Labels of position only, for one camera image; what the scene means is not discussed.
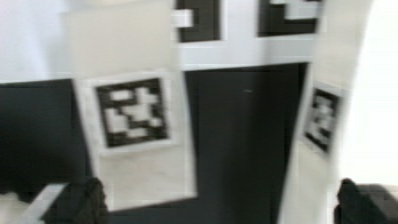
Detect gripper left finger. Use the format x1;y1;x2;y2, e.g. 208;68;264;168
23;178;108;224

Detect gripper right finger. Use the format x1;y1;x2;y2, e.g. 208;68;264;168
334;178;398;224

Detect white U-shaped fence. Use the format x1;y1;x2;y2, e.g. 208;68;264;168
277;0;398;224

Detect white tag base sheet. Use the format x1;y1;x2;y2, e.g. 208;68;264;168
174;0;325;71

